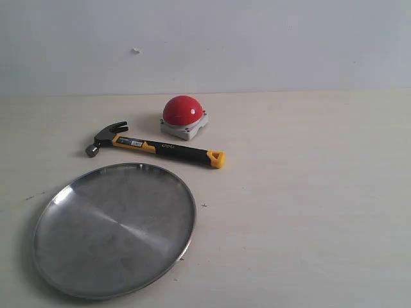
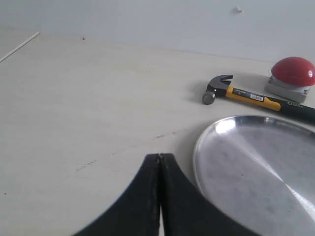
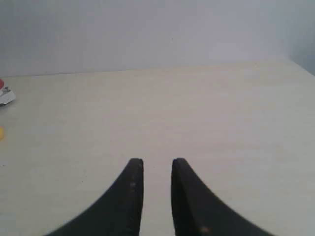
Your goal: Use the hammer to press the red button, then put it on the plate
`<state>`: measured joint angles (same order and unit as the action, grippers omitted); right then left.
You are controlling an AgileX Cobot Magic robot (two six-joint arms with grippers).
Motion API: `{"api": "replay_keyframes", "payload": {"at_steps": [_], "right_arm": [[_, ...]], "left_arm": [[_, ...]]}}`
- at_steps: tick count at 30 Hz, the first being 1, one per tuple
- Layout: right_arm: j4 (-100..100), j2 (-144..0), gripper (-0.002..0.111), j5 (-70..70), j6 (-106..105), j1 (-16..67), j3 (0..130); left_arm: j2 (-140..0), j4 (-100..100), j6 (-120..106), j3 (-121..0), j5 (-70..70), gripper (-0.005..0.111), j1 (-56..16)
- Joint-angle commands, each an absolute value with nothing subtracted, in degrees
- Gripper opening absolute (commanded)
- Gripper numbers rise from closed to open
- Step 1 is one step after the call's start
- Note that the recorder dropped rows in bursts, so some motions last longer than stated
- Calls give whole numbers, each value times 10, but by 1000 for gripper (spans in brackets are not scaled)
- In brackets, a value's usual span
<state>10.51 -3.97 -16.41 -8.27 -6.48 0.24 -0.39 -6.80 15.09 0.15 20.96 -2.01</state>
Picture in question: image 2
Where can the round steel tray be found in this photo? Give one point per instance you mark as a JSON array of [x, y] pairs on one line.
[[259, 171]]

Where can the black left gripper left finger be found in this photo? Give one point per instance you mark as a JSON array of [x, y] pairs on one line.
[[137, 211]]

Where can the white wall clip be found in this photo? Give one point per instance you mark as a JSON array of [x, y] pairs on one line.
[[238, 10]]

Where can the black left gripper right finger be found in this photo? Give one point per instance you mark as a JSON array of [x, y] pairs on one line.
[[185, 212]]

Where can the yellow black claw hammer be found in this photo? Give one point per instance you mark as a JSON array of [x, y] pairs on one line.
[[220, 86]]

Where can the red dome push button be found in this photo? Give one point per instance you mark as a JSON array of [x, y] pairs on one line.
[[291, 78]]

